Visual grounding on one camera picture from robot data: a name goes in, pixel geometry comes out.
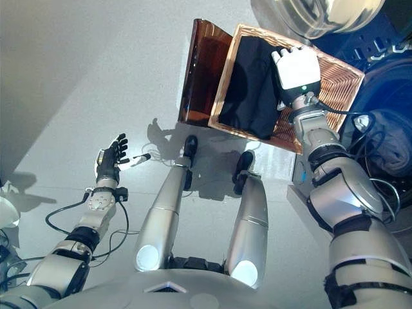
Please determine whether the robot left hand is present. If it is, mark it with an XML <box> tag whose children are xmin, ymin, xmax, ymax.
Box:
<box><xmin>95</xmin><ymin>133</ymin><xmax>152</xmax><ymax>180</ymax></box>

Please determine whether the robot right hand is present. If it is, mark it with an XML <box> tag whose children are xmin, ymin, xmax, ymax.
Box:
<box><xmin>270</xmin><ymin>46</ymin><xmax>323</xmax><ymax>112</ymax></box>

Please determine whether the black garment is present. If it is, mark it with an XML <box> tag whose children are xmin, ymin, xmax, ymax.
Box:
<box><xmin>218</xmin><ymin>35</ymin><xmax>290</xmax><ymax>141</ymax></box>

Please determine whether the white garment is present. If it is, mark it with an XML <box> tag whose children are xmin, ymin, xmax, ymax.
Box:
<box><xmin>370</xmin><ymin>109</ymin><xmax>411</xmax><ymax>178</ymax></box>

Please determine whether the grey front-load washing machine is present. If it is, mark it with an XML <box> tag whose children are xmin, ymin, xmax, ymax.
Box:
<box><xmin>291</xmin><ymin>0</ymin><xmax>412</xmax><ymax>236</ymax></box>

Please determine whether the woven wicker basket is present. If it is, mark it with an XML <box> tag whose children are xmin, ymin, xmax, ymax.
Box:
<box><xmin>208</xmin><ymin>23</ymin><xmax>366</xmax><ymax>155</ymax></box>

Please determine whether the round glass washer door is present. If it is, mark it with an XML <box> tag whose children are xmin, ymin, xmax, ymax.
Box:
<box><xmin>250</xmin><ymin>0</ymin><xmax>387</xmax><ymax>40</ymax></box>

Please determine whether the robot left leg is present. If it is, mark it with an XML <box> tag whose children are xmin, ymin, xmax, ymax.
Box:
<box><xmin>133</xmin><ymin>135</ymin><xmax>200</xmax><ymax>274</ymax></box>

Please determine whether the robot leg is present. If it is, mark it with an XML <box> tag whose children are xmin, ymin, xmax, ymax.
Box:
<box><xmin>225</xmin><ymin>151</ymin><xmax>270</xmax><ymax>290</ymax></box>
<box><xmin>133</xmin><ymin>135</ymin><xmax>200</xmax><ymax>274</ymax></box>

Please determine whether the brown translucent acrylic stool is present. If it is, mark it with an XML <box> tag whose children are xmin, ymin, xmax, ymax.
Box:
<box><xmin>176</xmin><ymin>18</ymin><xmax>234</xmax><ymax>127</ymax></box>

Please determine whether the white rounded device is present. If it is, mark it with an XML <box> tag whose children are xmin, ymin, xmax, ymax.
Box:
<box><xmin>0</xmin><ymin>182</ymin><xmax>20</xmax><ymax>229</ymax></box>

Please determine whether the robot right leg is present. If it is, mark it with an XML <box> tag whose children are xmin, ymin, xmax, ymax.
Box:
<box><xmin>225</xmin><ymin>151</ymin><xmax>270</xmax><ymax>290</ymax></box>

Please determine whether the silver robot torso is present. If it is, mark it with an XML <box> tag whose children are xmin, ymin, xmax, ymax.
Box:
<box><xmin>57</xmin><ymin>256</ymin><xmax>337</xmax><ymax>309</ymax></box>

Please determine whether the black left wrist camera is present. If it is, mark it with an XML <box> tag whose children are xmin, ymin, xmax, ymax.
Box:
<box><xmin>114</xmin><ymin>186</ymin><xmax>129</xmax><ymax>203</ymax></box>

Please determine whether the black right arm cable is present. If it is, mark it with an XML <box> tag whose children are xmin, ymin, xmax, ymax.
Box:
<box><xmin>307</xmin><ymin>96</ymin><xmax>402</xmax><ymax>225</ymax></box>

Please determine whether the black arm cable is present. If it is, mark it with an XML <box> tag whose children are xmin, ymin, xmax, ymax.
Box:
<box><xmin>44</xmin><ymin>191</ymin><xmax>130</xmax><ymax>260</ymax></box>
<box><xmin>307</xmin><ymin>96</ymin><xmax>402</xmax><ymax>225</ymax></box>

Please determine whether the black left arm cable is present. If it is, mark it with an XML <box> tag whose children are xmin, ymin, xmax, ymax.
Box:
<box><xmin>44</xmin><ymin>191</ymin><xmax>130</xmax><ymax>260</ymax></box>

